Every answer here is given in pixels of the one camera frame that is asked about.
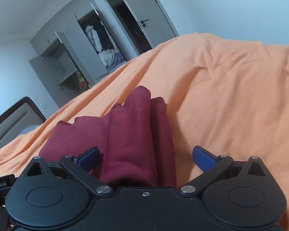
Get hanging dark garment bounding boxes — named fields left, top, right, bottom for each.
left=93, top=21, right=114, bottom=50

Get blue checkered pillow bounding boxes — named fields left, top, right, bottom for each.
left=18, top=124, right=42, bottom=136

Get pile of folded clothes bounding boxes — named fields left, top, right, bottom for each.
left=98, top=49, right=125, bottom=70

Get orange bed blanket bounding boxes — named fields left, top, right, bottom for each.
left=0, top=33, right=289, bottom=230

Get white wall socket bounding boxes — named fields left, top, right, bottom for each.
left=42, top=102, right=48, bottom=110

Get colourful bag in wardrobe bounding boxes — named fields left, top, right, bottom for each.
left=76, top=71, right=90, bottom=92

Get dark red long-sleeve shirt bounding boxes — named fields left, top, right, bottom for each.
left=39, top=86, right=176, bottom=188

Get brown beige bed headboard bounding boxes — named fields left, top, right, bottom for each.
left=0, top=96, right=46, bottom=149

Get grey open wardrobe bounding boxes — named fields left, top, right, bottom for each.
left=29, top=0, right=130, bottom=107

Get grey room door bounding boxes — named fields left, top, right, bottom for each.
left=123, top=0, right=176, bottom=48

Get hanging white jacket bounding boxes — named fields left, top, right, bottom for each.
left=85, top=25, right=103, bottom=53

